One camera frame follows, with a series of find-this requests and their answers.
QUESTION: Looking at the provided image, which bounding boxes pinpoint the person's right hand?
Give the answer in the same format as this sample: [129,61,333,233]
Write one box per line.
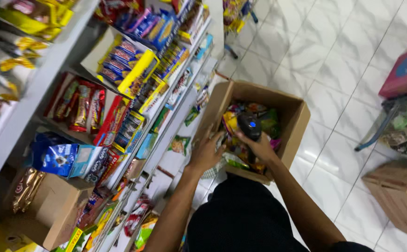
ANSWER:
[234,132,278,166]

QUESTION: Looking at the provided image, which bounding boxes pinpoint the person's left hand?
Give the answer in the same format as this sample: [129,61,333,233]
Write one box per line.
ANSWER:
[188,124,226,174]

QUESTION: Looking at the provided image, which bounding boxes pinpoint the black handheld barcode scanner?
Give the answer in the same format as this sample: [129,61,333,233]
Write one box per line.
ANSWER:
[237,112,263,164]

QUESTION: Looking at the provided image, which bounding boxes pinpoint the heap of colourful snack packets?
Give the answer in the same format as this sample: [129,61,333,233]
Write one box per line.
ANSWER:
[220,101,283,175]

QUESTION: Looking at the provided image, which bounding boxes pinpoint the open brown cardboard box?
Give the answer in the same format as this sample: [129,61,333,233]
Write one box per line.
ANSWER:
[192,80,311,186]

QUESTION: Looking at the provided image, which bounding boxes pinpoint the person's black clothing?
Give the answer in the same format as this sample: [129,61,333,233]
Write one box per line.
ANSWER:
[182,173,376,252]

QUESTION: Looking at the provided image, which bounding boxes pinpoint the white shelf of snack packets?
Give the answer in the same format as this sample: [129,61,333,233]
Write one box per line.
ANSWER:
[0,0,225,252]

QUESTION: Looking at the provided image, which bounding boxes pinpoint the closed brown cardboard carton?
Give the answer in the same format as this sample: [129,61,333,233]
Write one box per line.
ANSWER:
[362,159,407,244]

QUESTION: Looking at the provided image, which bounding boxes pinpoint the red and blue box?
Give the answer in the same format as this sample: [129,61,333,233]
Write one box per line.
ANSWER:
[378,42,407,101]

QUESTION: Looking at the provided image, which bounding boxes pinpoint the wire rack with snack packets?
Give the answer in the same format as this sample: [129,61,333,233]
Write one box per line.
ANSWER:
[222,0,260,60]

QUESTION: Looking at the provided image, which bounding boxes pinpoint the clear container with blue frame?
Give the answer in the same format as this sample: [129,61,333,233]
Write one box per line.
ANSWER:
[355,92,407,166]

